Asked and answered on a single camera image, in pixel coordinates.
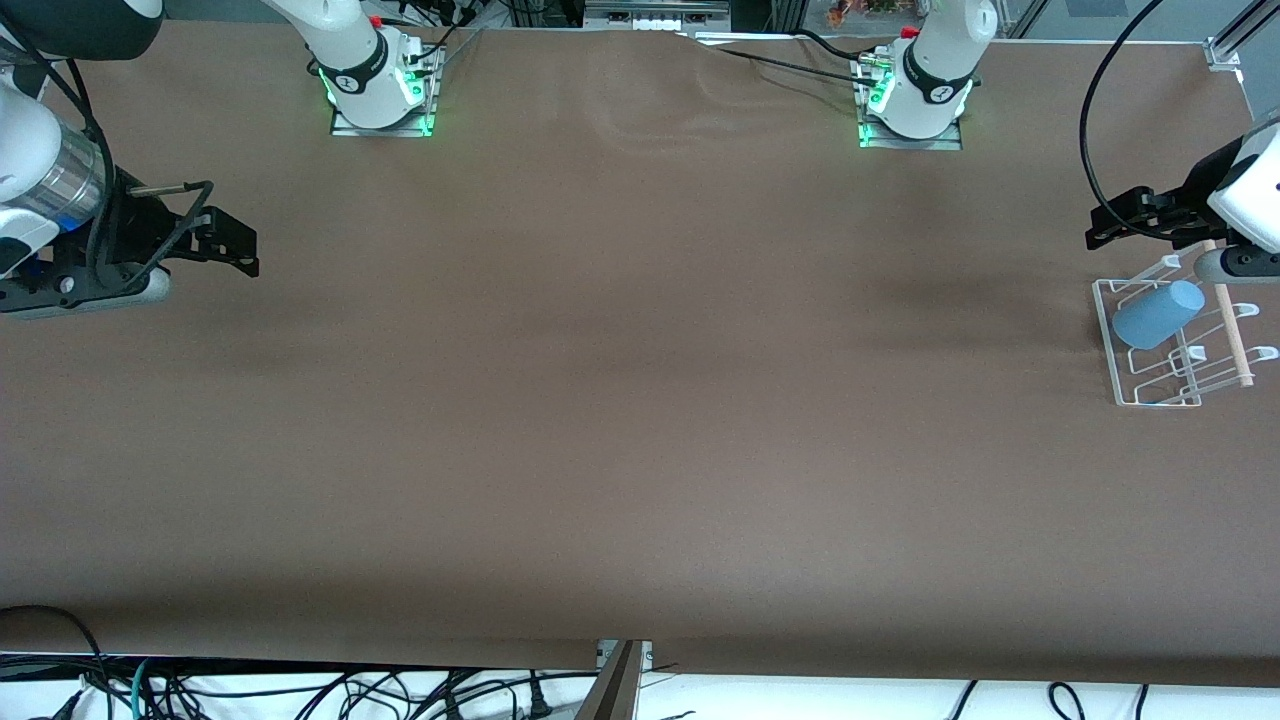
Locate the aluminium frame corner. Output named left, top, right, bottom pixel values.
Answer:
left=1205, top=0, right=1280, bottom=71

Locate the thick black cable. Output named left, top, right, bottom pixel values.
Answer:
left=0, top=604, right=113, bottom=720

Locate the black cable with plug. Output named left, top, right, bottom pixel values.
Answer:
left=430, top=672, right=556, bottom=720

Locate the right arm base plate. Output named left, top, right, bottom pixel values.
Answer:
left=330, top=38, right=438, bottom=139

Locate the silver metal bracket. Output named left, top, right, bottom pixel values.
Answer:
left=597, top=640, right=654, bottom=673

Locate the white wire cup rack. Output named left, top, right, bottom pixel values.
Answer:
left=1093, top=240, right=1280, bottom=409

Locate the brown table cover sheet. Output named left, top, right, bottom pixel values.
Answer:
left=0, top=18, right=1280, bottom=691

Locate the blue plastic cup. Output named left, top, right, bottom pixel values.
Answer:
left=1113, top=280, right=1207, bottom=351

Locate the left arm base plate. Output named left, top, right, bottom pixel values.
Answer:
left=857, top=50, right=964, bottom=151

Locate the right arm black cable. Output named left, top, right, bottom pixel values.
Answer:
left=0, top=20, right=217, bottom=296

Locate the orange patterned object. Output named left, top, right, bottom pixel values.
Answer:
left=825, top=0, right=901, bottom=26

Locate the white power strip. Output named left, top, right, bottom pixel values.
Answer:
left=585, top=0, right=731, bottom=31

